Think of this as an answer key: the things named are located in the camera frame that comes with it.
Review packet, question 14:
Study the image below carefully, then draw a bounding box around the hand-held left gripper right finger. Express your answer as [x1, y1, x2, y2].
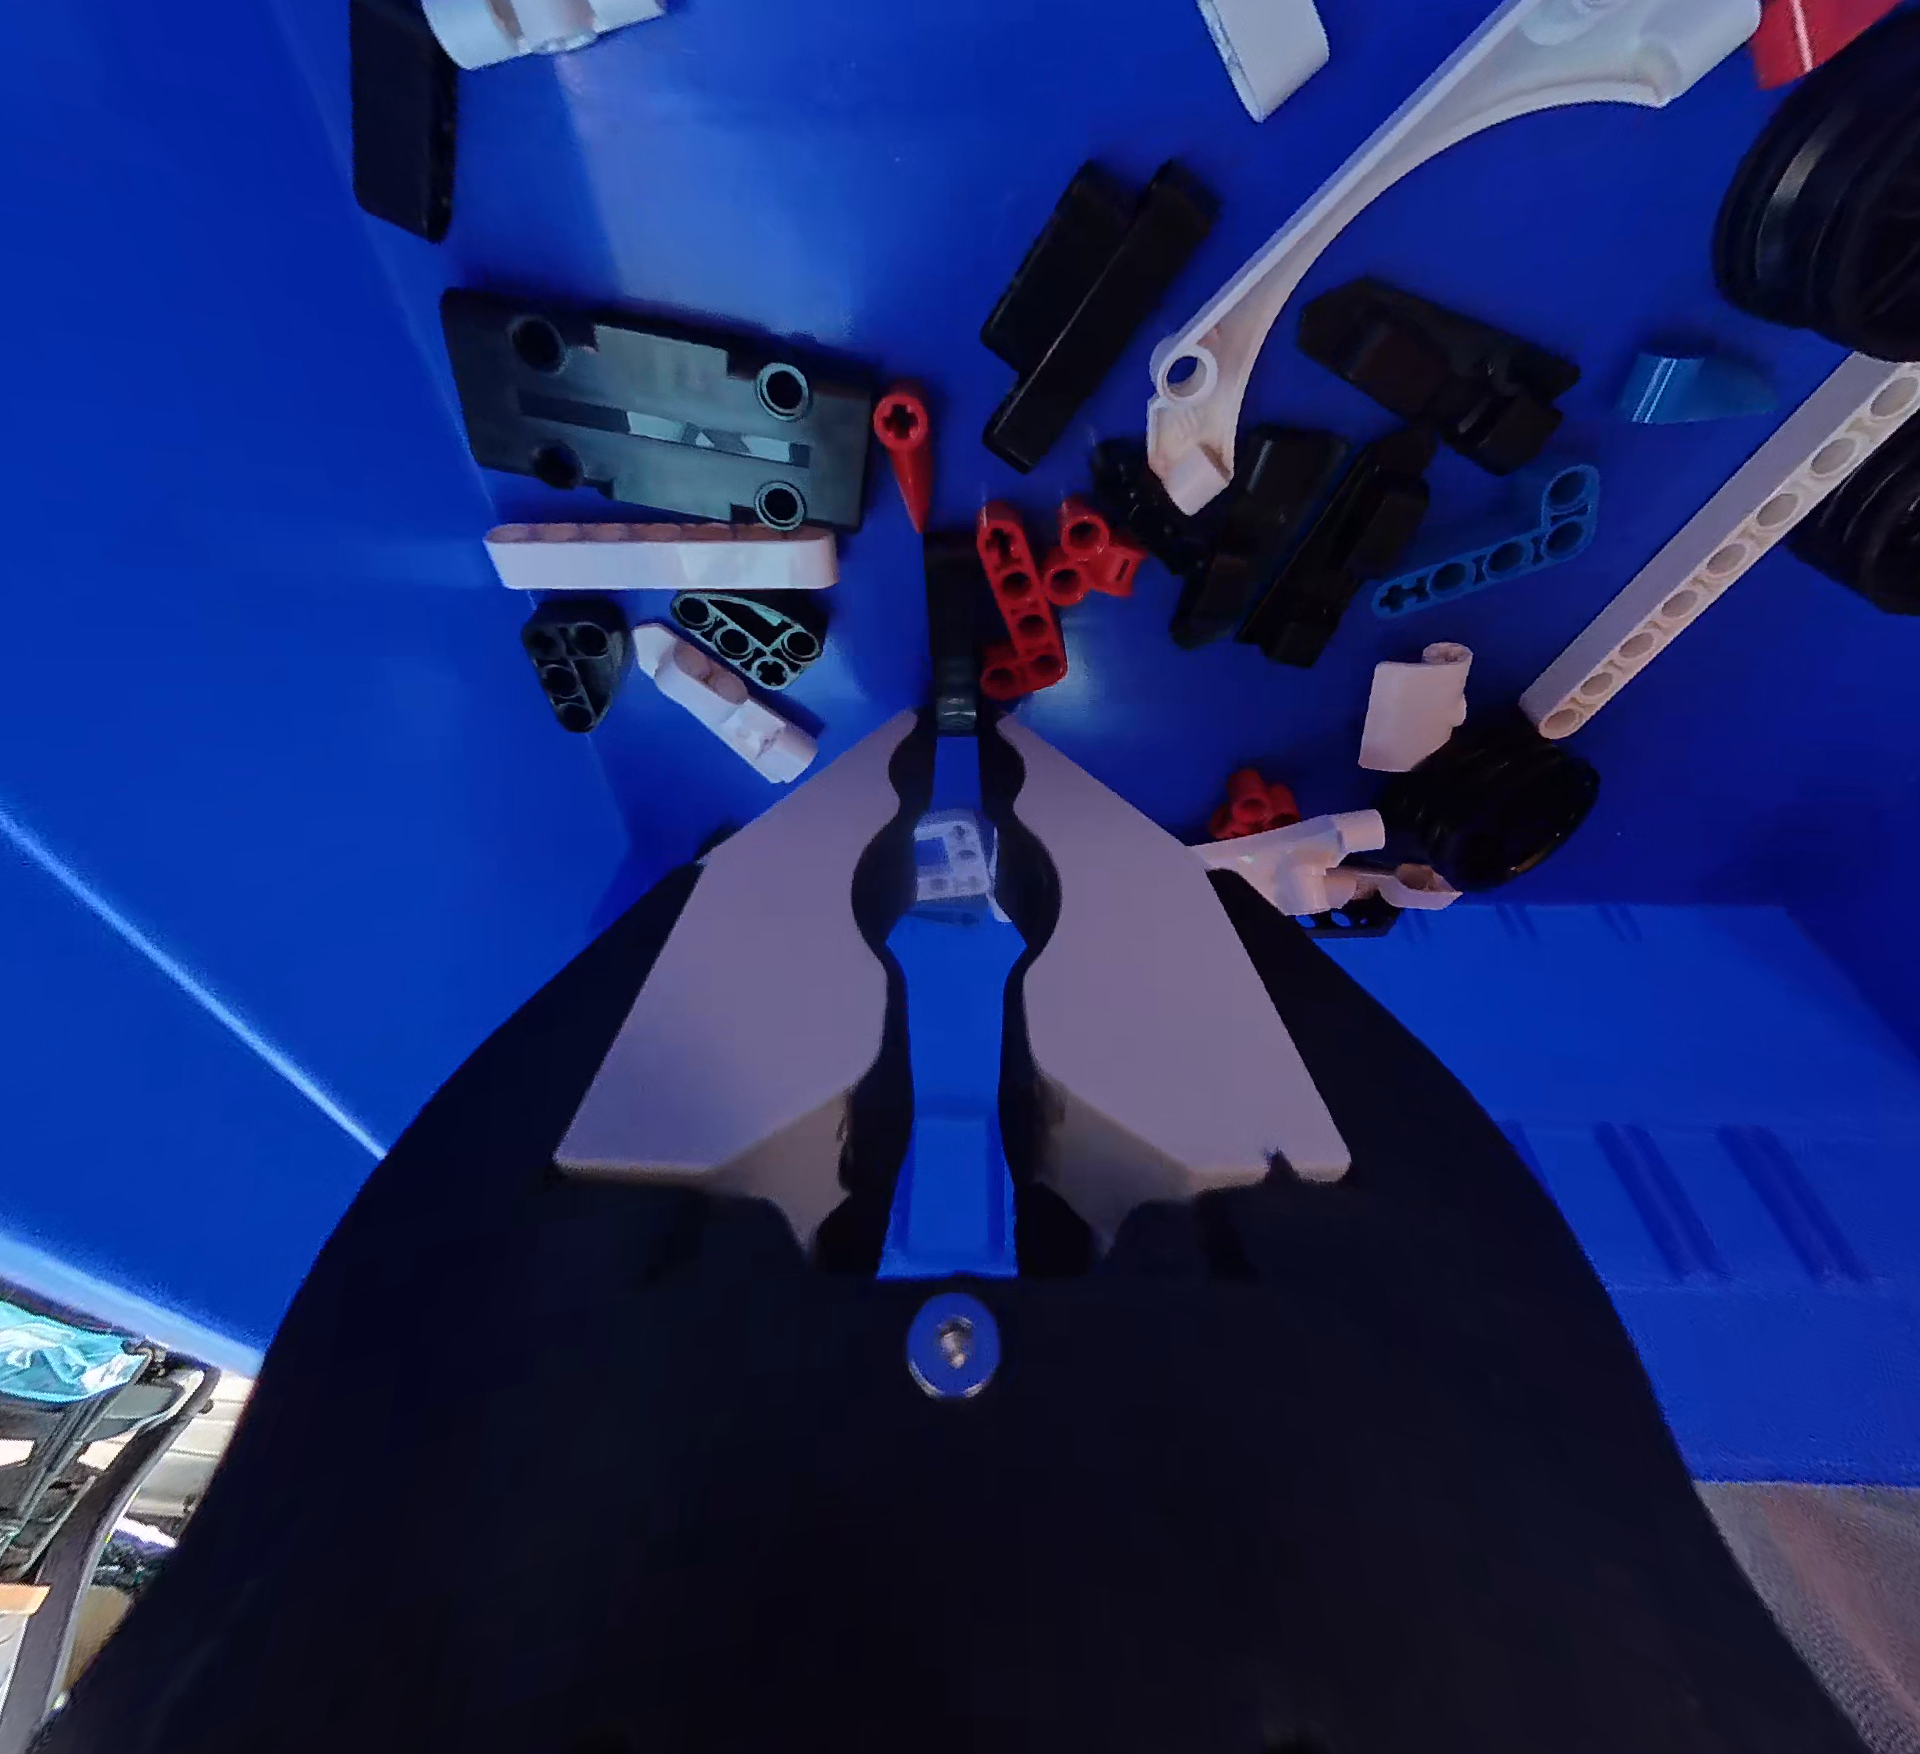
[976, 711, 1357, 1261]

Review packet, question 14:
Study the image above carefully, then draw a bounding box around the black thin triangular liftarm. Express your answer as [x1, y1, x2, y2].
[667, 583, 835, 692]

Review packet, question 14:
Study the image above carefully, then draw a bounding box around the blue L-shaped beam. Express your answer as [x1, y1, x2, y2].
[1369, 461, 1607, 627]

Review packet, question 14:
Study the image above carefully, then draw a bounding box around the white small panel with pin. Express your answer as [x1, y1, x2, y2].
[1359, 642, 1478, 776]

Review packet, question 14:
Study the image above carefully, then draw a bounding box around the black large holed panel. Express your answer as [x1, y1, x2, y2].
[437, 285, 884, 541]

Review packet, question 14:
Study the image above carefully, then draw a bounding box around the white short beam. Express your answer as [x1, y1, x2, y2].
[1350, 858, 1468, 919]

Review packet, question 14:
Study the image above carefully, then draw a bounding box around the red L-shaped beam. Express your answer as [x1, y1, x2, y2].
[972, 496, 1060, 707]

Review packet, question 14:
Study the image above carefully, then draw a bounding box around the red pointed panel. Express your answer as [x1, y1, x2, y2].
[1748, 0, 1920, 93]

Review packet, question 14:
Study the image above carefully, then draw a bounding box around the white medium beam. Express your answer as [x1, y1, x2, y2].
[482, 516, 843, 594]

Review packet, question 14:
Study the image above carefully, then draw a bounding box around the white small square connector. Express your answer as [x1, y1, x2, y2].
[911, 806, 1001, 919]

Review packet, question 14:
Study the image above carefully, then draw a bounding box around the red small triangular connector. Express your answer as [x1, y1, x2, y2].
[1209, 764, 1303, 845]

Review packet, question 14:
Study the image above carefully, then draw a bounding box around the black spoked rim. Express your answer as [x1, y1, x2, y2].
[1377, 715, 1601, 896]

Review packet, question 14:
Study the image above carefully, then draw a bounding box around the black mesh chair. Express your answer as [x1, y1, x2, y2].
[0, 1342, 227, 1754]

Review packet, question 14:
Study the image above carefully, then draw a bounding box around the black small connector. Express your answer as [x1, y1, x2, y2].
[1088, 429, 1192, 574]

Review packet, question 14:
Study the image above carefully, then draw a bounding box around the black long curved panel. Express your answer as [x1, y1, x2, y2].
[980, 159, 1222, 477]

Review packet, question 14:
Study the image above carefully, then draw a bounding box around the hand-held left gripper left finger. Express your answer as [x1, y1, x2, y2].
[553, 709, 941, 1261]

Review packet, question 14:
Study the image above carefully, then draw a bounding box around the black wedge panel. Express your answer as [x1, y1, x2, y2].
[1234, 424, 1445, 670]
[1166, 418, 1357, 655]

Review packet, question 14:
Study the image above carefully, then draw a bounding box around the black stepped panel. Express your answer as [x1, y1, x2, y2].
[1293, 276, 1583, 482]

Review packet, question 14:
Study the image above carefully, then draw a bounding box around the black small flat panel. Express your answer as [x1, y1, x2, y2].
[347, 0, 462, 247]

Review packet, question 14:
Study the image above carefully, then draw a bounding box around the red pin connector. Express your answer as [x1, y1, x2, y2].
[1049, 495, 1154, 603]

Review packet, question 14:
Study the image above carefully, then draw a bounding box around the red tooth piece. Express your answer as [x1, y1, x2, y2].
[871, 379, 941, 541]

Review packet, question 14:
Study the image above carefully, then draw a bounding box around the blue parts bin with tag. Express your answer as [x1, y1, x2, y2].
[0, 0, 1920, 1486]

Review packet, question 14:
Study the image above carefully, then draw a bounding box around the black wheel hub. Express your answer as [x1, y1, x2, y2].
[1710, 55, 1920, 363]

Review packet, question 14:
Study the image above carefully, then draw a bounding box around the blue plastic bag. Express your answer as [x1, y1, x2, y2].
[0, 1304, 137, 1411]

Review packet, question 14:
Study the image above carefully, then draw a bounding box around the white long holed beam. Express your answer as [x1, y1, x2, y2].
[1517, 348, 1920, 743]

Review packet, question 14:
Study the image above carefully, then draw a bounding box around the black thick triangular connector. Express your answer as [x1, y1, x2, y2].
[519, 593, 637, 736]

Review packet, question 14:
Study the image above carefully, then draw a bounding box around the blue curved panel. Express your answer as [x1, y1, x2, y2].
[1616, 348, 1781, 429]

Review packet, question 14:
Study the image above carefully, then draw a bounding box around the white large arch fender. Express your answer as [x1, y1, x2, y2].
[1145, 0, 1767, 521]

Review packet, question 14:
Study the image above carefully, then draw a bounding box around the white small axle connector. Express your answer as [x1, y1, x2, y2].
[1188, 806, 1393, 919]

